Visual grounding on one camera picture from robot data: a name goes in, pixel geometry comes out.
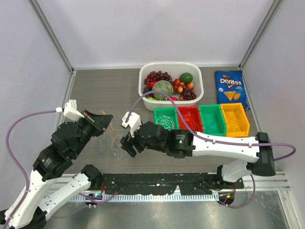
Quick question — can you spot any white cable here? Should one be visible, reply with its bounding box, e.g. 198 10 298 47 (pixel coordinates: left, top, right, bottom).
156 116 176 131
156 114 176 131

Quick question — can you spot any green lime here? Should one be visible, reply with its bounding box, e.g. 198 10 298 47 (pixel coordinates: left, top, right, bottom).
179 73 193 84

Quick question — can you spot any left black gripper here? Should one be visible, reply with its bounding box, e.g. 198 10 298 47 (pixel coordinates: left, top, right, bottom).
72 109 114 156

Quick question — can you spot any green speckled melon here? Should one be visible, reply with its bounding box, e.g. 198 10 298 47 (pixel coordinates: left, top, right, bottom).
152 80 173 101

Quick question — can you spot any right green plastic bin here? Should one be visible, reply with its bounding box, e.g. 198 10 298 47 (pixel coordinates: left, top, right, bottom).
198 104 227 136

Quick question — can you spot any red yellow cherry cluster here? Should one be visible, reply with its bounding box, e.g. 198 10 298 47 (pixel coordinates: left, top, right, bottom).
173 79 194 94

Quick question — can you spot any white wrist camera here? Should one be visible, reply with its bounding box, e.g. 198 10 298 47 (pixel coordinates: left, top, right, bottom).
121 112 142 137
55 99 84 122

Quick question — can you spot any blue Doritos chip bag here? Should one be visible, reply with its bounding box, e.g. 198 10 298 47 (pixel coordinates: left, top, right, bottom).
214 71 250 110

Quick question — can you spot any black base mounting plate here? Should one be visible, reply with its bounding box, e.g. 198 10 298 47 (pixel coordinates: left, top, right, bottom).
98 173 244 196

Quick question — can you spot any dark red grape bunch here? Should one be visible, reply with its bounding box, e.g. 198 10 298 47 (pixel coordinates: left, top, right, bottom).
179 86 197 101

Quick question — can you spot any red plastic bin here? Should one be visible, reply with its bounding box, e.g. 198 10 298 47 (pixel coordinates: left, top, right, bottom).
179 106 203 133

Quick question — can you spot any yellow plastic bin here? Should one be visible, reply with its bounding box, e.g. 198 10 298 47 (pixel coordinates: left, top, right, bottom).
220 103 250 137

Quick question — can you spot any dark blue grape bunch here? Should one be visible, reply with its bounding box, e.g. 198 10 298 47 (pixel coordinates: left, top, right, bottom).
142 86 152 97

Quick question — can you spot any white plastic fruit basket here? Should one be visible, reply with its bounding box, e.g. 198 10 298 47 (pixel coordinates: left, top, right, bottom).
138 62 204 107

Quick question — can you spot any orange cable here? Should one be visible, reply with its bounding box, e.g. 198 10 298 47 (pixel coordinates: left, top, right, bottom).
180 114 201 133

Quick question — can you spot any left green plastic bin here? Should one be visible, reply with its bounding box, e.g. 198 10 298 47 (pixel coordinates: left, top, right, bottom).
154 108 180 130

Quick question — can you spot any green plastic bin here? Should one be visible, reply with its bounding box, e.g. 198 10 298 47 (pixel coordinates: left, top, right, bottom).
198 104 227 136
154 108 180 130

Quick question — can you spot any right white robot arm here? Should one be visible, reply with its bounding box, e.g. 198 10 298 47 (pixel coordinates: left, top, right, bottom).
121 121 275 188

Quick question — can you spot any white slotted cable duct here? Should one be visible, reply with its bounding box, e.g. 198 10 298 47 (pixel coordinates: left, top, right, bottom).
69 192 220 203

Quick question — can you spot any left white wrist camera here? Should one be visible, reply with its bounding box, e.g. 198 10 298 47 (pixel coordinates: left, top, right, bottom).
55 99 84 122

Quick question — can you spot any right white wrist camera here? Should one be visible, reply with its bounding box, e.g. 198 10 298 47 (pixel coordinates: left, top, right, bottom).
121 112 142 137

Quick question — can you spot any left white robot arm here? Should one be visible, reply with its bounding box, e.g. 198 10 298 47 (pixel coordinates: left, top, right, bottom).
0 110 113 229

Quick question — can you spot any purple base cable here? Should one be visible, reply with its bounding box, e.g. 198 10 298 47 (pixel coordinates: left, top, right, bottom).
54 190 119 219

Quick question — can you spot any blue cable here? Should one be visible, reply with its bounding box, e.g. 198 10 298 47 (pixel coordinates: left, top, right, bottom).
95 124 127 159
202 111 221 134

